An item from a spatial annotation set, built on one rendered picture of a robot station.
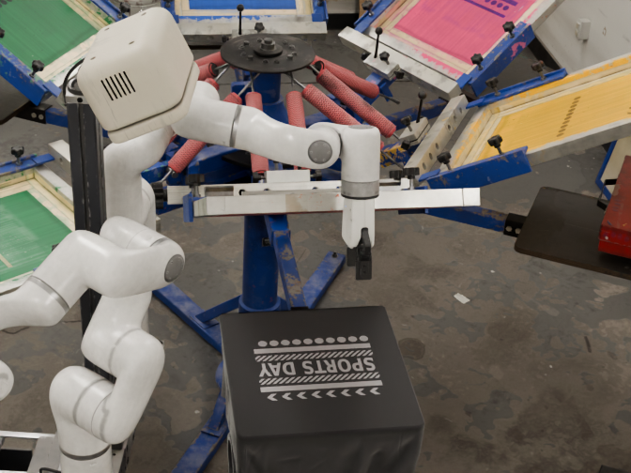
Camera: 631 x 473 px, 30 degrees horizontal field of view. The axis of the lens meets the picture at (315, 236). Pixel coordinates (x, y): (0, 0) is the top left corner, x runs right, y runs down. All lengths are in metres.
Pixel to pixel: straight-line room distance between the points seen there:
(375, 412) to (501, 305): 2.14
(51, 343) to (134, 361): 2.56
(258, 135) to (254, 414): 0.82
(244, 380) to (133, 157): 0.81
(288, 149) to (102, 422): 0.61
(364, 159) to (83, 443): 0.74
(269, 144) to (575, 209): 1.70
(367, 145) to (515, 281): 2.88
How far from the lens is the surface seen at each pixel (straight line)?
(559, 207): 3.74
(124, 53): 1.94
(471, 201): 2.53
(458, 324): 4.77
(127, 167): 2.32
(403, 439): 2.84
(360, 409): 2.84
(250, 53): 3.70
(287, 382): 2.91
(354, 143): 2.26
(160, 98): 1.95
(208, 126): 2.27
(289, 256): 3.42
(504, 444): 4.25
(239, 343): 3.02
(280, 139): 2.22
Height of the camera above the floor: 2.80
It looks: 32 degrees down
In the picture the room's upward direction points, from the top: 4 degrees clockwise
